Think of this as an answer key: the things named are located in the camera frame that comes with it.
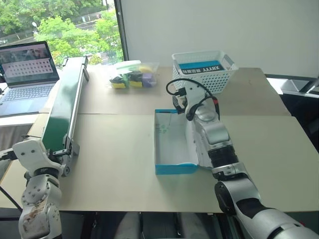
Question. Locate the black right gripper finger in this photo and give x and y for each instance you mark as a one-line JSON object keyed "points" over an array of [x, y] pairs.
{"points": [[183, 104], [177, 106]]}

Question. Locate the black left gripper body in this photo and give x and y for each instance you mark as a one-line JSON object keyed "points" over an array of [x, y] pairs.
{"points": [[55, 157]]}

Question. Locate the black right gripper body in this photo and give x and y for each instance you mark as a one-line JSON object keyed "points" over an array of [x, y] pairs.
{"points": [[180, 92]]}

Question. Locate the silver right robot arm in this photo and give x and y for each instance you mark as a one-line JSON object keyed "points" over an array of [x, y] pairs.
{"points": [[219, 134]]}

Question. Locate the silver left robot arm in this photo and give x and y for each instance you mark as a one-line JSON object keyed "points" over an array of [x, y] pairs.
{"points": [[37, 204]]}

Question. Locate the blue printed box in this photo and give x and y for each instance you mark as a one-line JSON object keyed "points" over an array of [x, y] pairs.
{"points": [[202, 66]]}

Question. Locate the blue cardboard box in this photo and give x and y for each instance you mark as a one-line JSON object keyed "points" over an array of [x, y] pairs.
{"points": [[172, 144]]}

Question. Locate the green conveyor belt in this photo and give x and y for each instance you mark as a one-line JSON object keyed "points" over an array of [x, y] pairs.
{"points": [[64, 104]]}

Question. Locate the white perforated plastic basket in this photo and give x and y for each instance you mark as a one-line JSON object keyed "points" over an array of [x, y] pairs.
{"points": [[207, 77]]}

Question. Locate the clear bin of sponges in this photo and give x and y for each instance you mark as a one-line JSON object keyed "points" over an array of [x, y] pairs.
{"points": [[132, 76]]}

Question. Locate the black slanted rod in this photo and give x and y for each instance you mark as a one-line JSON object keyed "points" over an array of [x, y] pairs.
{"points": [[10, 196]]}

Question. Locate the grey open laptop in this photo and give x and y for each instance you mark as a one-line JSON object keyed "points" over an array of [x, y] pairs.
{"points": [[25, 82]]}

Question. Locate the black chair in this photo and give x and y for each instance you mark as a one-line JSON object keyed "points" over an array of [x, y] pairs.
{"points": [[302, 112]]}

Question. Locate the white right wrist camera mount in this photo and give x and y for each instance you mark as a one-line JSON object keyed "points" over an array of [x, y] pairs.
{"points": [[195, 92]]}

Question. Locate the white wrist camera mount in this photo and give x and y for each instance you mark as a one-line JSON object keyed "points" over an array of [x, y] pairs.
{"points": [[30, 152], [195, 92]]}

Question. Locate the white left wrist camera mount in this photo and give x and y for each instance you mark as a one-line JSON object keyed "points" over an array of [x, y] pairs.
{"points": [[30, 152]]}

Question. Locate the black window frame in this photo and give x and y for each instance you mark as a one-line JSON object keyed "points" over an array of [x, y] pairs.
{"points": [[122, 30]]}

